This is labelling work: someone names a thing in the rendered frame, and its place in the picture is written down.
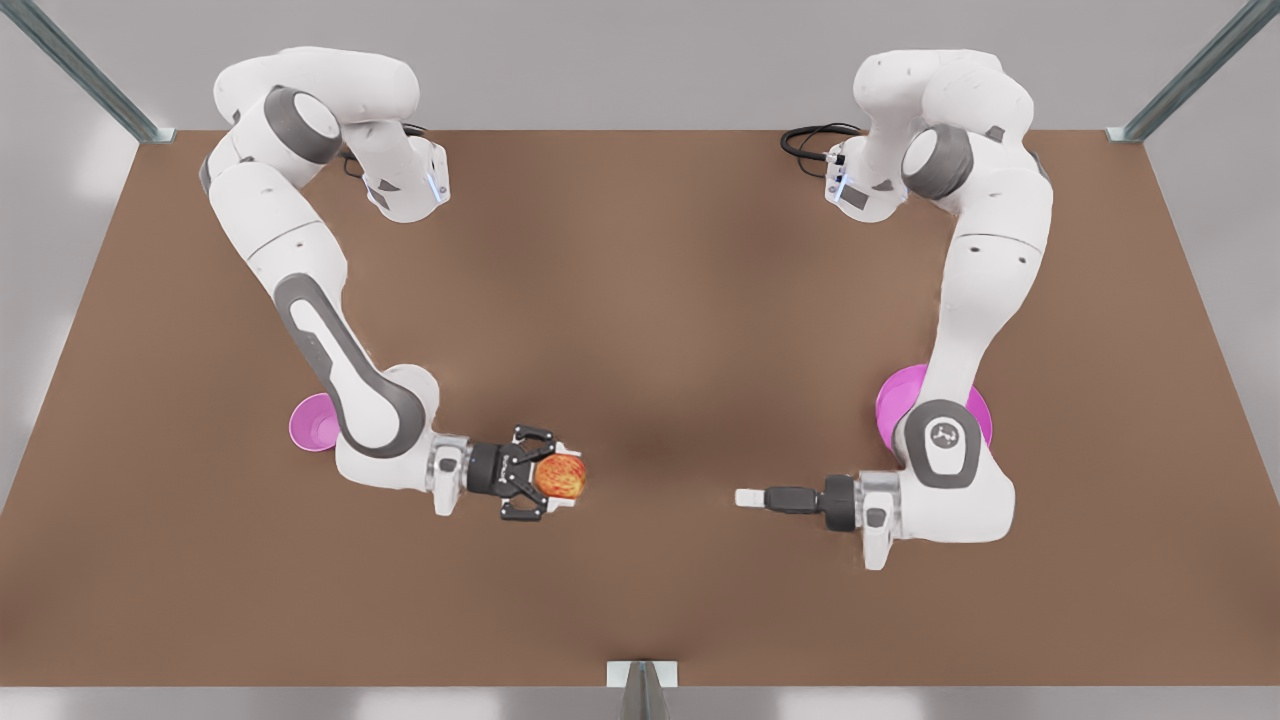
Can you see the red yellow apple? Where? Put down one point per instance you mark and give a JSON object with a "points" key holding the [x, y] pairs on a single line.
{"points": [[562, 478]]}

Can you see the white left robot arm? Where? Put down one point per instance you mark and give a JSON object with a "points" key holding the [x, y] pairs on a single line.
{"points": [[990, 270]]}

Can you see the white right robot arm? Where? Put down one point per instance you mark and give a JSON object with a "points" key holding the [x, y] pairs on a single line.
{"points": [[300, 260]]}

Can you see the pink plate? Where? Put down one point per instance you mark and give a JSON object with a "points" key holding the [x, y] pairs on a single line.
{"points": [[898, 400]]}

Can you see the pink bowl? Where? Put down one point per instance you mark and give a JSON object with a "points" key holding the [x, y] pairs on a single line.
{"points": [[312, 425]]}

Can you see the silver frame post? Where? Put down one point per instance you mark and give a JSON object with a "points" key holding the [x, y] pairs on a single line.
{"points": [[1195, 70], [641, 690], [80, 65]]}

